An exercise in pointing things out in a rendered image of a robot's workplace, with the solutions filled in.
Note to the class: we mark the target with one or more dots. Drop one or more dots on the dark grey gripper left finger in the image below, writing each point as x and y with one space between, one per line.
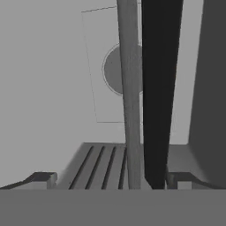
44 180

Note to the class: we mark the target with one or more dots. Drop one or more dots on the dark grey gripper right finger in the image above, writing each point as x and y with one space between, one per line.
184 180

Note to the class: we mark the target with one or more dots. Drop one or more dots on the black oven door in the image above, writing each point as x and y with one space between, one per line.
160 88

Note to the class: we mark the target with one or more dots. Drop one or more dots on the grey slatted vent panel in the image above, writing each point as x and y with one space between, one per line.
88 164

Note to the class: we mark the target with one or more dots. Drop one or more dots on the dark grey cupboard panel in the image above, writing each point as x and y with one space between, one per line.
210 88

